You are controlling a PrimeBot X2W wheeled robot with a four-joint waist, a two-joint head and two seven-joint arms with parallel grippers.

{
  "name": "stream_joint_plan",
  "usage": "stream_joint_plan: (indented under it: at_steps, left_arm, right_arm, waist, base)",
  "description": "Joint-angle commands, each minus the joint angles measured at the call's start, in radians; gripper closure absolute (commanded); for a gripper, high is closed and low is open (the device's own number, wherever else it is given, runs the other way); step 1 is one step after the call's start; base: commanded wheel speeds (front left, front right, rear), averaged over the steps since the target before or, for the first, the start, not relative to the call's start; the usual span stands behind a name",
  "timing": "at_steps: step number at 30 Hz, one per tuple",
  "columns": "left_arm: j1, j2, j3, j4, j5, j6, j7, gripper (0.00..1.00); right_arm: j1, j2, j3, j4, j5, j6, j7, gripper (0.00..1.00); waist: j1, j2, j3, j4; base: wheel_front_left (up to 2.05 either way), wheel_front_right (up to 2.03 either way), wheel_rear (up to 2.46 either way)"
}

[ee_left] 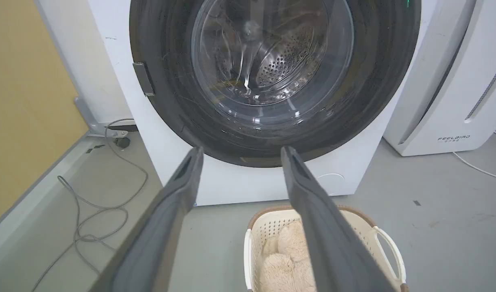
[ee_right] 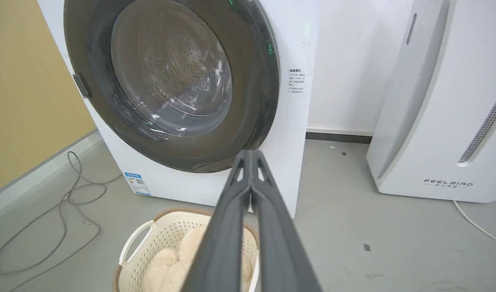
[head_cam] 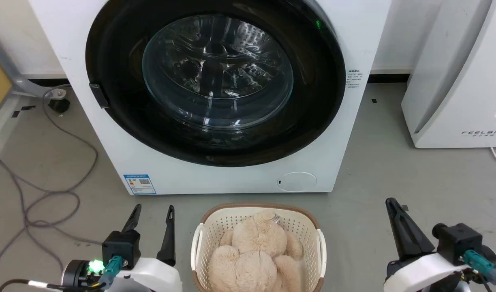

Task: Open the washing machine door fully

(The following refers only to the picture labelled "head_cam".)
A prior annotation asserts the grey metal furniture leg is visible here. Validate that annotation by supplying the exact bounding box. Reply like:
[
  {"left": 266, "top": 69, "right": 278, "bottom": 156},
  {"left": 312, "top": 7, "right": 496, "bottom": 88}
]
[{"left": 0, "top": 42, "right": 67, "bottom": 100}]

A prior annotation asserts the teal right connector cable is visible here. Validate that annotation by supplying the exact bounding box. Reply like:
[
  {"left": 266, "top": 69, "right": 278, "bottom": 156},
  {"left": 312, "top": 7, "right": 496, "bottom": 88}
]
[{"left": 463, "top": 249, "right": 496, "bottom": 285}]

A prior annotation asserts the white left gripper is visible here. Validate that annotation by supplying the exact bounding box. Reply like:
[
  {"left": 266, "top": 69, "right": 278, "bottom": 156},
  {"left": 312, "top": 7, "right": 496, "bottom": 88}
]
[{"left": 110, "top": 204, "right": 183, "bottom": 292}]

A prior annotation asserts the grey floor cable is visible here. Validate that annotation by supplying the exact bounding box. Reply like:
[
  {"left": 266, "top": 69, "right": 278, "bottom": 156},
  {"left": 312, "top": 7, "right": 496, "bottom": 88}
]
[{"left": 0, "top": 87, "right": 103, "bottom": 277}]

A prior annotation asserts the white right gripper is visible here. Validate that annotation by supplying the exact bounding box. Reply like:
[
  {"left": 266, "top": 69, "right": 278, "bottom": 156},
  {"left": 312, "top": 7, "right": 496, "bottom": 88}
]
[{"left": 383, "top": 198, "right": 472, "bottom": 292}]

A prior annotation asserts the teal left connector cable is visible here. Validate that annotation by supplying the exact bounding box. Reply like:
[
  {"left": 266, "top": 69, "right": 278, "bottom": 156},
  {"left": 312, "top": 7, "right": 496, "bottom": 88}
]
[{"left": 97, "top": 255, "right": 124, "bottom": 290}]

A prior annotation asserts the black round washer door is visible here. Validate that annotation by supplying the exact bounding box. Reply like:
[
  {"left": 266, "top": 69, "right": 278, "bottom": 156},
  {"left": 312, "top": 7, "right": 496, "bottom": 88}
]
[{"left": 85, "top": 0, "right": 346, "bottom": 167}]

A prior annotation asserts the white front-load washing machine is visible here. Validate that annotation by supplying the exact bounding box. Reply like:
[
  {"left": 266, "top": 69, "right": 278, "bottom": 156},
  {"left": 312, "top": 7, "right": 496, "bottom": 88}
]
[{"left": 28, "top": 0, "right": 392, "bottom": 196}]

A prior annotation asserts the beige plush toy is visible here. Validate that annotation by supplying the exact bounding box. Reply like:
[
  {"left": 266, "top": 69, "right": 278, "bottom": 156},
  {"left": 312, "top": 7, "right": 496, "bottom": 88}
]
[{"left": 208, "top": 210, "right": 306, "bottom": 292}]

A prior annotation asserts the black caster wheel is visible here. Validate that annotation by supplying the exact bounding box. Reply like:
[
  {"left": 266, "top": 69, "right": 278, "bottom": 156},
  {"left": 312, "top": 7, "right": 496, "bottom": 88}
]
[{"left": 48, "top": 98, "right": 71, "bottom": 114}]

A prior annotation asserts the white Feelbird appliance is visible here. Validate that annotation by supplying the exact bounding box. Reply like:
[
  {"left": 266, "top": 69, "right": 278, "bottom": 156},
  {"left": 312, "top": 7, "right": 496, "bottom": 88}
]
[{"left": 401, "top": 0, "right": 496, "bottom": 149}]

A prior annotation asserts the cream plastic laundry basket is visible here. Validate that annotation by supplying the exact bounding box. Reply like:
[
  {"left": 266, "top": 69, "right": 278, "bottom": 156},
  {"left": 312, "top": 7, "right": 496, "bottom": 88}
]
[{"left": 191, "top": 203, "right": 327, "bottom": 292}]

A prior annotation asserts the teal connector cable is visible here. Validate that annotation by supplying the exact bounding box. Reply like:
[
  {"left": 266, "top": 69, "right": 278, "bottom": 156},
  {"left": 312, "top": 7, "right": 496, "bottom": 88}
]
[
  {"left": 463, "top": 249, "right": 496, "bottom": 285},
  {"left": 97, "top": 255, "right": 124, "bottom": 290}
]

